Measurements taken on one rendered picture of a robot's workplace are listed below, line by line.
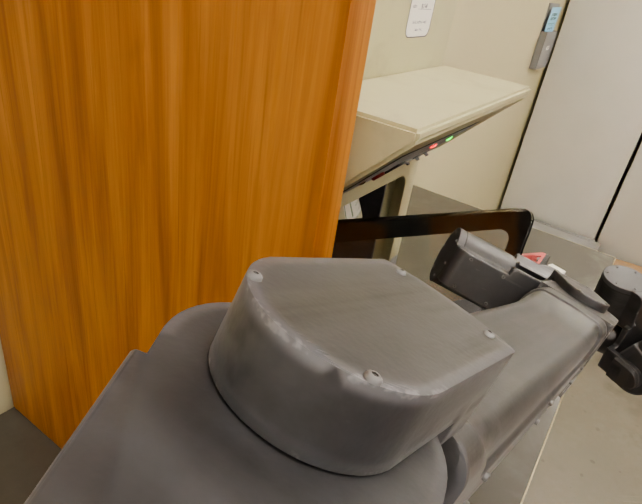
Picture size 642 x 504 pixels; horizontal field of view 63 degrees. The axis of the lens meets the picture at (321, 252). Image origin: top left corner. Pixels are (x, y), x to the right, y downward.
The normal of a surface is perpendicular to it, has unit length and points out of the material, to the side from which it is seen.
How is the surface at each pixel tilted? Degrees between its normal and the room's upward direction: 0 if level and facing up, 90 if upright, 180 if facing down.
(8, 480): 0
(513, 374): 23
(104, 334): 90
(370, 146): 90
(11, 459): 0
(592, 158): 90
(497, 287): 75
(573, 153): 90
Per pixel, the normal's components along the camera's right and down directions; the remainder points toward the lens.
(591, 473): 0.14, -0.87
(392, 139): -0.56, 0.33
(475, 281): -0.21, 0.20
